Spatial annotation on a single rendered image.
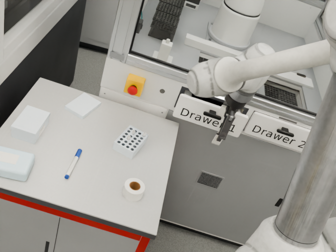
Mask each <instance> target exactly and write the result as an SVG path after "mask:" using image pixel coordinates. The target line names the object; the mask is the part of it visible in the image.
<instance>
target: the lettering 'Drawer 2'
mask: <svg viewBox="0 0 336 252"><path fill-rule="evenodd" d="M256 127H259V128H260V130H259V131H257V132H256V131H254V129H255V128H256ZM260 131H261V127H260V126H257V125H255V127H254V128H253V130H252V132H255V133H259V132H260ZM270 133H271V134H270ZM268 134H269V135H270V136H267V135H268ZM272 134H273V133H272V132H270V131H269V132H268V133H267V134H266V136H267V137H271V136H272ZM277 137H278V139H277V140H280V139H281V138H282V137H283V136H281V137H280V135H278V136H276V133H275V135H274V139H276V138H277ZM279 137H280V138H279ZM285 138H287V139H288V140H287V139H285ZM285 138H283V140H282V141H283V142H284V143H287V142H285V141H284V140H286V141H289V140H290V139H289V138H288V137H285ZM302 142H304V144H302V145H299V146H298V147H300V146H303V145H305V143H306V142H305V141H302ZM300 148H303V147H300Z"/></svg>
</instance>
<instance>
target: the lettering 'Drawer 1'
mask: <svg viewBox="0 0 336 252"><path fill-rule="evenodd" d="M184 109H185V108H183V109H182V111H181V114H180V115H182V116H188V114H189V110H187V109H185V110H187V111H188V113H187V115H183V114H182V113H183V110H184ZM197 116H200V115H197ZM196 118H199V119H196ZM200 119H201V116H200V117H195V120H197V121H200ZM206 120H207V124H209V123H210V122H211V121H212V119H211V120H210V121H209V118H207V119H206ZM206 120H205V117H203V123H205V122H206ZM215 122H217V123H215ZM214 124H217V125H218V124H219V122H218V121H213V123H212V125H213V126H215V127H217V126H216V125H214ZM232 126H233V127H232V129H231V130H229V131H230V132H234V131H232V130H233V129H234V127H235V125H233V124H232Z"/></svg>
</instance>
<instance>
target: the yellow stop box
mask: <svg viewBox="0 0 336 252"><path fill-rule="evenodd" d="M145 81H146V79H145V78H143V77H140V76H138V75H135V74H132V73H129V75H128V77H127V79H126V83H125V87H124V92H125V93H128V88H129V87H130V86H134V87H136V88H137V94H136V95H134V96H137V97H140V96H141V94H142V91H143V88H144V84H145Z"/></svg>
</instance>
